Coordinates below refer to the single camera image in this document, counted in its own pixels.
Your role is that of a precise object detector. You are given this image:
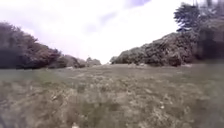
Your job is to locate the rough grass field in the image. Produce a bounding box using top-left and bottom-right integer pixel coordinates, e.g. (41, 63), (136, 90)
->
(0, 62), (224, 128)

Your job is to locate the row of bushes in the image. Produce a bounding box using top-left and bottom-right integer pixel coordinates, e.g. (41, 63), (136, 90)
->
(0, 21), (102, 70)
(109, 19), (224, 67)

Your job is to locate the tall dark tree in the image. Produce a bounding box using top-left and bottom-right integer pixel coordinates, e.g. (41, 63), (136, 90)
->
(173, 0), (224, 33)

